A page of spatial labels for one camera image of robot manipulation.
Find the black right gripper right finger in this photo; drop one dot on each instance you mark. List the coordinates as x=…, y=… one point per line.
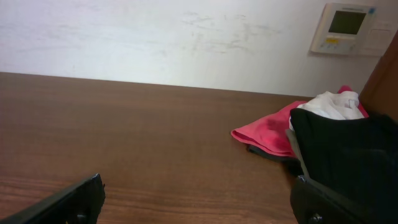
x=312, y=202

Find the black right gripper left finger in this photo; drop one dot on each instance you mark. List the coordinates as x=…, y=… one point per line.
x=79, y=203

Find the black shorts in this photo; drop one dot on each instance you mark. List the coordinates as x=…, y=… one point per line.
x=356, y=158

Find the dark navy garment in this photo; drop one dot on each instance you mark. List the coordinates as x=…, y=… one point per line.
x=292, y=165

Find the grey khaki shorts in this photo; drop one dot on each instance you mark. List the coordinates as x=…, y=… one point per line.
x=295, y=147

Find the red t-shirt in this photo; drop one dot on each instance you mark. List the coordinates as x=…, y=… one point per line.
x=268, y=133

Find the white garment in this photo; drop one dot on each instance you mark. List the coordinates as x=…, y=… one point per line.
x=338, y=106

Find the white wall control panel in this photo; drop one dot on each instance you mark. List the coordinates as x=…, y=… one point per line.
x=351, y=29

